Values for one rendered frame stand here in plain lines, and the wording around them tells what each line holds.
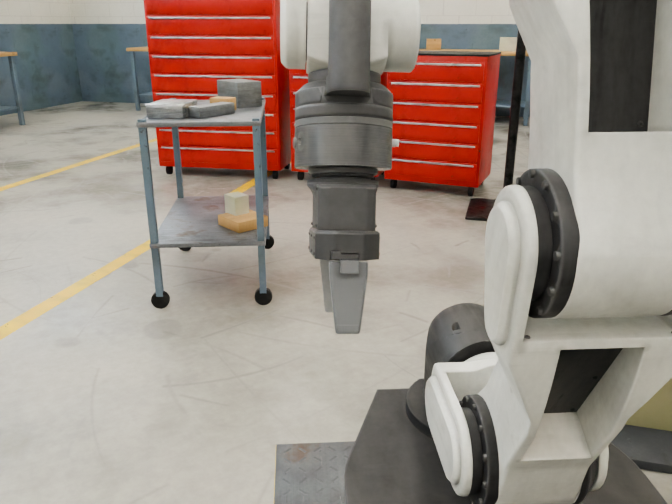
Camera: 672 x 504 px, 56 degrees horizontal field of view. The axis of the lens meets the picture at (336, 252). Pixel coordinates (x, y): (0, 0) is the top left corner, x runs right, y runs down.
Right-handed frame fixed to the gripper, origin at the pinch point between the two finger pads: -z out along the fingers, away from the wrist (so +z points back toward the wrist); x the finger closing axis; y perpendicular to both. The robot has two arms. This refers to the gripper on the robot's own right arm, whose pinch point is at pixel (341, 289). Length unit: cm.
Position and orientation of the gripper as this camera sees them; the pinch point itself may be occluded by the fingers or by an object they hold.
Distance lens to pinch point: 57.8
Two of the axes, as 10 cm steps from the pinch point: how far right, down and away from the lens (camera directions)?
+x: 1.0, 0.7, -9.9
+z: 0.1, -10.0, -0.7
